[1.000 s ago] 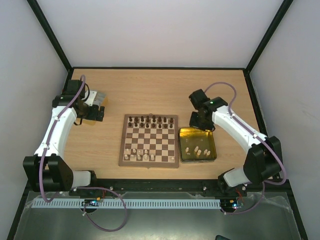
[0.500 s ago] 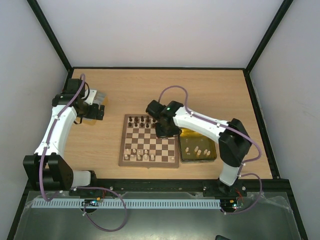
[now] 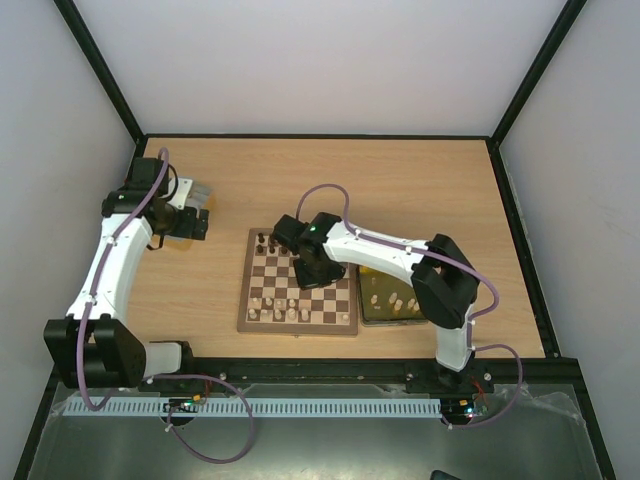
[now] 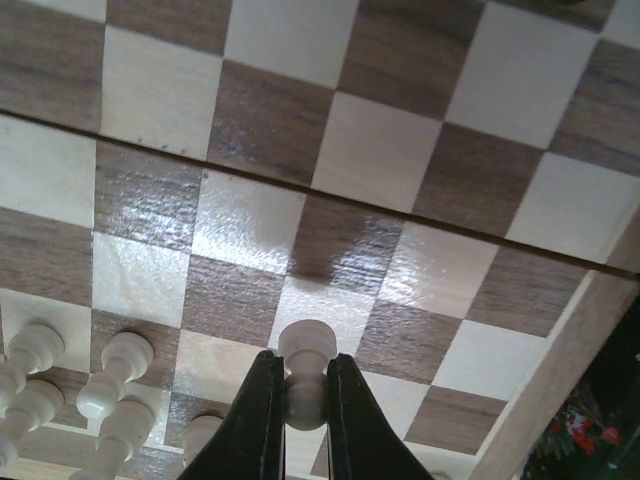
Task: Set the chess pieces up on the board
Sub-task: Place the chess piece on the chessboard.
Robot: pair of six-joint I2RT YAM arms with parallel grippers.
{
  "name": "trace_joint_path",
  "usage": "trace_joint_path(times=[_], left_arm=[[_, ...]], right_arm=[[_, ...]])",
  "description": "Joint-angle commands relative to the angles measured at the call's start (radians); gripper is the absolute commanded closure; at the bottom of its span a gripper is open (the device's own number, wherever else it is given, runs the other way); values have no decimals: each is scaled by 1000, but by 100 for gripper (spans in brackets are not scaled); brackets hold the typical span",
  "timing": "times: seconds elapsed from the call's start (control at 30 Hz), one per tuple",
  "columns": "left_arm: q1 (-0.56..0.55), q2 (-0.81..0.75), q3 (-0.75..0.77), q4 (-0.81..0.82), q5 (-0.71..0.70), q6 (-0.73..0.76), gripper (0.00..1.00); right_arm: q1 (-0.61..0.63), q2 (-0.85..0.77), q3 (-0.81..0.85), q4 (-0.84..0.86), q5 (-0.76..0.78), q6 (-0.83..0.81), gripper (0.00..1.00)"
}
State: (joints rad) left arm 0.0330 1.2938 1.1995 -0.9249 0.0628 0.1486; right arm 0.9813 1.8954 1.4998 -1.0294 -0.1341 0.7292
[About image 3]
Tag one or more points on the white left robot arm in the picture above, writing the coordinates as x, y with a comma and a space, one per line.
92, 346

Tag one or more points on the gold interior green tin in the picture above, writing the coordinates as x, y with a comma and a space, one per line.
386, 300

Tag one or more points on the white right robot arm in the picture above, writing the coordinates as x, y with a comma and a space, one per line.
439, 274

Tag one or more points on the wooden chess board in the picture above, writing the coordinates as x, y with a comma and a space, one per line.
272, 275

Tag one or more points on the silver interior yellow tin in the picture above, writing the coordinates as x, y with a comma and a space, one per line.
199, 197

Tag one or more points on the black mounting rail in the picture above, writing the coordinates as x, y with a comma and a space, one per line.
416, 376

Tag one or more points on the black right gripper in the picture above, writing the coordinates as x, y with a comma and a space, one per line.
314, 275

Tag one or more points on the dark phone corner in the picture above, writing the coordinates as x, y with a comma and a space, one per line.
442, 475

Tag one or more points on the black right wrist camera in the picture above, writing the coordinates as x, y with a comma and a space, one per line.
287, 231

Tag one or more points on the white slotted cable duct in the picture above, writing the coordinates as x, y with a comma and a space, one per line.
262, 408

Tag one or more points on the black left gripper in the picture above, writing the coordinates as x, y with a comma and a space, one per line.
187, 228

